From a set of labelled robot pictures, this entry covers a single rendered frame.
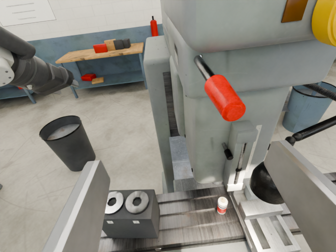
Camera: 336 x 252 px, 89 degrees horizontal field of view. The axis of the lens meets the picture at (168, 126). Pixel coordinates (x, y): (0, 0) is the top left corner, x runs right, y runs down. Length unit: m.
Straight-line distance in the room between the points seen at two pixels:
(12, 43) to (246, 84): 0.45
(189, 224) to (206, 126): 0.59
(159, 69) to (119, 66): 4.13
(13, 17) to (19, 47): 4.99
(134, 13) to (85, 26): 1.17
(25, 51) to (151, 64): 0.45
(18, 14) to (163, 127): 4.80
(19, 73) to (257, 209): 0.87
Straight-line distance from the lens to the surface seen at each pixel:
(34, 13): 5.23
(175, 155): 1.03
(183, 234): 0.87
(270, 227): 0.86
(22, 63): 0.51
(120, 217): 0.74
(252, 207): 0.83
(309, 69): 0.36
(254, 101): 0.38
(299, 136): 0.33
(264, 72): 0.32
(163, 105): 0.87
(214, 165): 0.48
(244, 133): 0.37
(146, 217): 0.71
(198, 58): 0.25
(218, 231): 0.88
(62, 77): 0.60
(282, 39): 0.20
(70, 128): 2.57
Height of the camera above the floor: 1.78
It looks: 38 degrees down
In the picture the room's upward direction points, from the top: 7 degrees counter-clockwise
